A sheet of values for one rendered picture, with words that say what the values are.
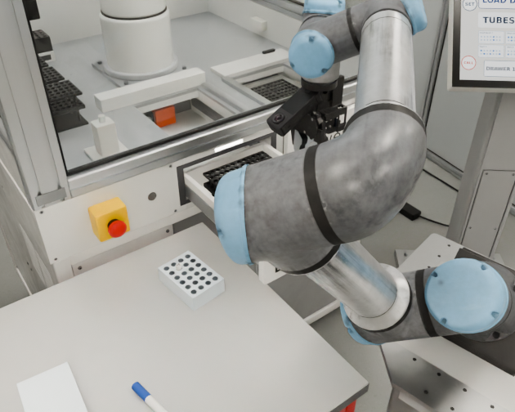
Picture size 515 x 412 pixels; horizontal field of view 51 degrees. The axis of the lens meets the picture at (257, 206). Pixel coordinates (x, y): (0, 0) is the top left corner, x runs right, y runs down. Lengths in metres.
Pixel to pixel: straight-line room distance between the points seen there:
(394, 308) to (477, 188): 1.15
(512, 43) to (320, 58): 0.93
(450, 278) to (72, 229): 0.77
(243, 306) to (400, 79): 0.63
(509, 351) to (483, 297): 0.24
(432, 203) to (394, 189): 2.26
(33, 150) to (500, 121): 1.38
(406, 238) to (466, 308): 1.68
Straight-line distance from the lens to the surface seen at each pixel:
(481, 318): 0.91
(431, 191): 2.92
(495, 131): 1.89
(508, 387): 1.12
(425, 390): 1.06
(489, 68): 1.70
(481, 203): 2.04
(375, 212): 0.57
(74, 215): 1.21
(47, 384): 1.03
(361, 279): 0.78
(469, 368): 1.12
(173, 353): 1.08
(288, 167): 0.58
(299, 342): 1.09
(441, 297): 0.92
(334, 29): 0.91
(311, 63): 0.91
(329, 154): 0.57
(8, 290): 2.46
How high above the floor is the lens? 1.60
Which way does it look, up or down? 37 degrees down
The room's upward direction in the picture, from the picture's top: straight up
